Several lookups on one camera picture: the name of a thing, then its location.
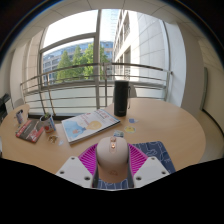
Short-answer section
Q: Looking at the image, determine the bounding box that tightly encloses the blue and white sticker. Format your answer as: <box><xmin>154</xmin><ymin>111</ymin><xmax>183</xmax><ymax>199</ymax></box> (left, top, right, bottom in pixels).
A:
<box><xmin>112</xmin><ymin>130</ymin><xmax>125</xmax><ymax>138</ymax></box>

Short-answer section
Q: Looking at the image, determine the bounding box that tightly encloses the metal balcony railing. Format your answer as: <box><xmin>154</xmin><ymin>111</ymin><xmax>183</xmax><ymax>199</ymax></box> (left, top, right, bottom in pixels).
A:
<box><xmin>19</xmin><ymin>62</ymin><xmax>173</xmax><ymax>116</ymax></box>

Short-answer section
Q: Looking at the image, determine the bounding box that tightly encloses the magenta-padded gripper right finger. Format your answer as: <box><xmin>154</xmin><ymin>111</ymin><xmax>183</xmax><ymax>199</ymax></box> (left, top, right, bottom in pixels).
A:
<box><xmin>126</xmin><ymin>143</ymin><xmax>170</xmax><ymax>189</ymax></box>

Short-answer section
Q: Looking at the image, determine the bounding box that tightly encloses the black drink bottle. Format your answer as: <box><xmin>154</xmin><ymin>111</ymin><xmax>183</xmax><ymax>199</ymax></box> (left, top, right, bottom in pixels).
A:
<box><xmin>113</xmin><ymin>79</ymin><xmax>131</xmax><ymax>118</ymax></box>

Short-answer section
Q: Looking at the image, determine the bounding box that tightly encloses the black and white printer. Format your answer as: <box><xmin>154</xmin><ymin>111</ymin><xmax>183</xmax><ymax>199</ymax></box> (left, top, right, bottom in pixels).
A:
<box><xmin>0</xmin><ymin>93</ymin><xmax>14</xmax><ymax>116</ymax></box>

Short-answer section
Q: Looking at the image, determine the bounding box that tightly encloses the beige computer mouse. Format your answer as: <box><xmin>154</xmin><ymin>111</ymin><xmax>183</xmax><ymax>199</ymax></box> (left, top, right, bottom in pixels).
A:
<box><xmin>95</xmin><ymin>135</ymin><xmax>130</xmax><ymax>184</ymax></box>

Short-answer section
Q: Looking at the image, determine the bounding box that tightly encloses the blue patterned mouse pad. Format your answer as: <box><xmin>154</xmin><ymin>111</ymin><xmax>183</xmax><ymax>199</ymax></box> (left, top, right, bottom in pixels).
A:
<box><xmin>93</xmin><ymin>140</ymin><xmax>177</xmax><ymax>191</ymax></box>

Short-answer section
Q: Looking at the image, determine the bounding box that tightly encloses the round yellow sticker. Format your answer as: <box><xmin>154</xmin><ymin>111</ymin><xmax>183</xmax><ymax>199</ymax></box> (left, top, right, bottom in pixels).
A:
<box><xmin>124</xmin><ymin>125</ymin><xmax>137</xmax><ymax>134</ymax></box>

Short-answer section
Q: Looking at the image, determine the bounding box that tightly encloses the red magazine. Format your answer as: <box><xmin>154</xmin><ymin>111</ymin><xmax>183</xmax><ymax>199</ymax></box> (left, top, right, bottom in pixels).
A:
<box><xmin>15</xmin><ymin>118</ymin><xmax>45</xmax><ymax>144</ymax></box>

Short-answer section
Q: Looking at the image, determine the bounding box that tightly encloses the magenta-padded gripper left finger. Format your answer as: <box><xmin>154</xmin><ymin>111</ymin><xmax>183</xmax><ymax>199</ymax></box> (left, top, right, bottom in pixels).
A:
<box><xmin>54</xmin><ymin>143</ymin><xmax>100</xmax><ymax>189</ymax></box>

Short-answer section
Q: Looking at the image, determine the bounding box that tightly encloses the light blue magazine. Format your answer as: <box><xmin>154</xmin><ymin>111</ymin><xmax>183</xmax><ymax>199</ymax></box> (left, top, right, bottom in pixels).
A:
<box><xmin>61</xmin><ymin>108</ymin><xmax>122</xmax><ymax>145</ymax></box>

